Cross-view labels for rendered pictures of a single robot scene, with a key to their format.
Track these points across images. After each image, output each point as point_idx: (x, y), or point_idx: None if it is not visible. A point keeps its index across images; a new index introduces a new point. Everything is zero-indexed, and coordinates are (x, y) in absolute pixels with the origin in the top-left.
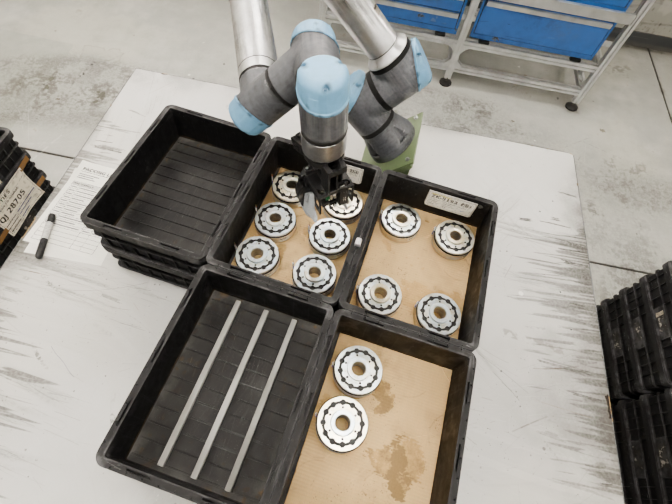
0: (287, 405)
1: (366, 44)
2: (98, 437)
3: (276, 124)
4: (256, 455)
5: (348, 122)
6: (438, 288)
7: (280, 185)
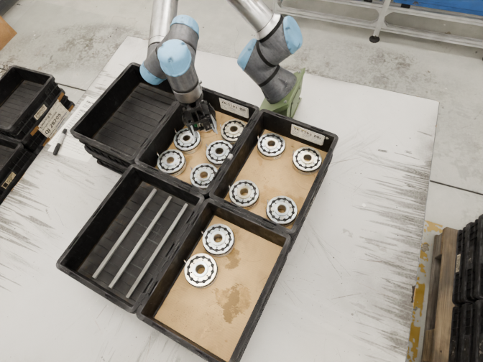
0: None
1: (250, 22)
2: None
3: (210, 74)
4: (148, 281)
5: None
6: (288, 193)
7: None
